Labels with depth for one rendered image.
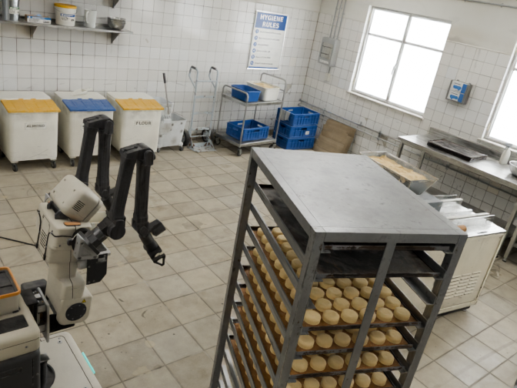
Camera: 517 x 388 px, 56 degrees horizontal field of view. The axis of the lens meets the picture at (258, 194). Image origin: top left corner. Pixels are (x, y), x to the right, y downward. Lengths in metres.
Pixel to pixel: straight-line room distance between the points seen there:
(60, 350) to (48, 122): 3.36
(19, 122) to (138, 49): 1.91
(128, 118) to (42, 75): 1.09
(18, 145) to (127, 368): 3.28
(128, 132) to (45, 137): 1.00
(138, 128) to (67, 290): 4.05
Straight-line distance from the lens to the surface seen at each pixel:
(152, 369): 3.41
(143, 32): 6.87
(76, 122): 6.07
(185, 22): 7.14
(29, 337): 2.46
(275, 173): 1.58
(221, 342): 2.22
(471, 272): 4.56
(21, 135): 5.94
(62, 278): 2.58
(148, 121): 6.41
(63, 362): 3.06
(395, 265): 1.54
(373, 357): 1.72
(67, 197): 2.39
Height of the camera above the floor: 2.37
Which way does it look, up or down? 23 degrees down
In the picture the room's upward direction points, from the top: 11 degrees clockwise
